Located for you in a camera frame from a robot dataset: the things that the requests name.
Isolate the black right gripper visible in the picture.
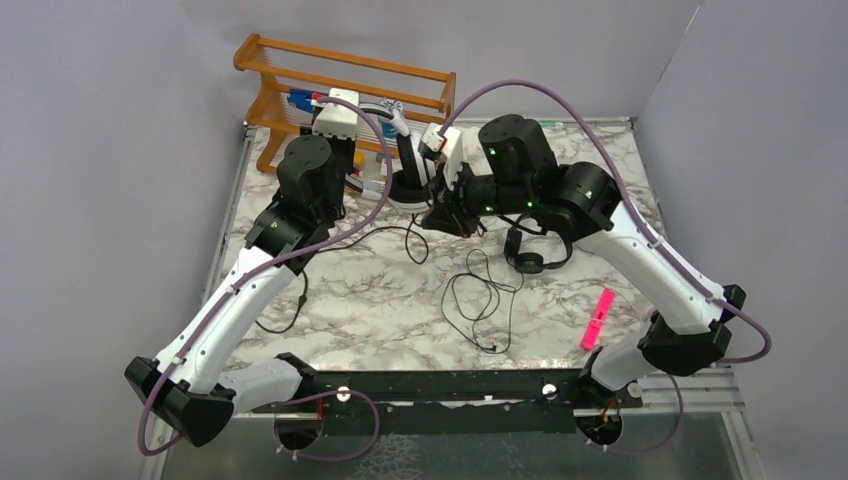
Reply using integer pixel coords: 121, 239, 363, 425
421, 157, 536, 240

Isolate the black red headset cable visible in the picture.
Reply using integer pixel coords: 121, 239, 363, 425
331, 211, 488, 266

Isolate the white black gaming headset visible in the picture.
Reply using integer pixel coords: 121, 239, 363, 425
359, 100, 436, 214

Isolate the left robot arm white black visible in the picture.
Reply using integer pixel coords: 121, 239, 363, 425
124, 134, 364, 456

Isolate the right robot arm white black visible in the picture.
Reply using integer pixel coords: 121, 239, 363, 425
417, 114, 745, 407

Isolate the small black on-ear headphones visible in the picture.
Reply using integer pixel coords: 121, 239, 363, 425
498, 214, 574, 275

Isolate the blue black hand tool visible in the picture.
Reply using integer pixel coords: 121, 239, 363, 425
286, 88, 325, 114

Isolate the wooden orange shelf rack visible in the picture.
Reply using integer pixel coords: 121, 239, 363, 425
232, 33, 457, 173

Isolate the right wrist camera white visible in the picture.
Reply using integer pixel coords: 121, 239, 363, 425
418, 123, 464, 191

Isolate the black cable at left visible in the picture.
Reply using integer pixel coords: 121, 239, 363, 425
254, 268, 310, 335

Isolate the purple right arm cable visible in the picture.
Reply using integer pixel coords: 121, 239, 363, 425
437, 79, 774, 460

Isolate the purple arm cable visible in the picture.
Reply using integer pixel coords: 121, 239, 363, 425
437, 79, 774, 460
136, 96, 395, 464

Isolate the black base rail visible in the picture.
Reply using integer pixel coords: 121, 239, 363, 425
255, 368, 643, 437

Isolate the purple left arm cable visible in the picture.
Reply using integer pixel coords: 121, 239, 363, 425
136, 96, 395, 464

